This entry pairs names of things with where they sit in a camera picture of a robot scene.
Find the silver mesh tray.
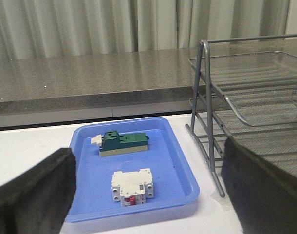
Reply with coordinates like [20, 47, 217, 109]
[194, 107, 297, 181]
[188, 50, 297, 127]

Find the white circuit breaker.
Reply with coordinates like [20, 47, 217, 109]
[111, 168, 154, 207]

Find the blue plastic tray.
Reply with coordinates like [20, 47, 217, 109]
[66, 117, 200, 222]

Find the green electrical switch block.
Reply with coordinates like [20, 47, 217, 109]
[91, 130, 149, 157]

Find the grey stone counter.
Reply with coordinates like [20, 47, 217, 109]
[0, 39, 297, 117]

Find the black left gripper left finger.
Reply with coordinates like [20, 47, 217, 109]
[0, 148, 76, 234]

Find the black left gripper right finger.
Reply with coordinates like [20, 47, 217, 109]
[221, 137, 297, 234]

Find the silver metal rack frame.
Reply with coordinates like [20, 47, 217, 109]
[185, 33, 297, 198]

